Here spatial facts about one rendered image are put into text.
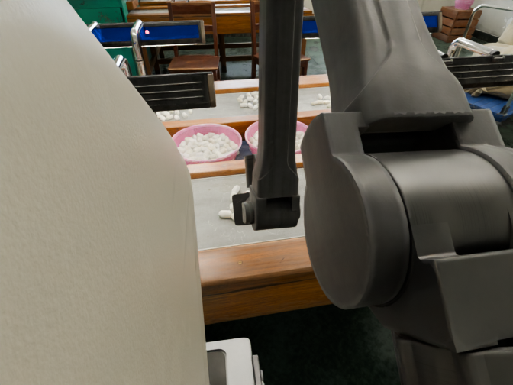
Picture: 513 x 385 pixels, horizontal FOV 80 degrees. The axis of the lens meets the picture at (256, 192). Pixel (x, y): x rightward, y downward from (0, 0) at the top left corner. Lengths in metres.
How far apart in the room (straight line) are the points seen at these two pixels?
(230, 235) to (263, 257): 0.13
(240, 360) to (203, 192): 0.69
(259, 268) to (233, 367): 0.42
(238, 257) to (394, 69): 0.62
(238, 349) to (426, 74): 0.28
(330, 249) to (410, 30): 0.13
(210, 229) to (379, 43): 0.72
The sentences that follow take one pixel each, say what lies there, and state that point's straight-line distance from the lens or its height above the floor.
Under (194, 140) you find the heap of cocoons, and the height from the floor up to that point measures 0.74.
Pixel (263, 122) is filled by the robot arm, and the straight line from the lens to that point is 0.42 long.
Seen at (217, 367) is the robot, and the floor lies 1.04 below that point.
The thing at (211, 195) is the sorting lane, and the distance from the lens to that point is 0.95.
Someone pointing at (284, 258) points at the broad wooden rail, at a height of 0.76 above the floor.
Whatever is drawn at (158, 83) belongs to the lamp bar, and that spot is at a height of 1.10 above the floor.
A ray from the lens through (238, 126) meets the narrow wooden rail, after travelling 1.30.
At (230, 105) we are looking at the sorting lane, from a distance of 1.49.
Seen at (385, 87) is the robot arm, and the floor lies 1.29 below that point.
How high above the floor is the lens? 1.35
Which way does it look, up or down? 40 degrees down
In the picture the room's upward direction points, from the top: straight up
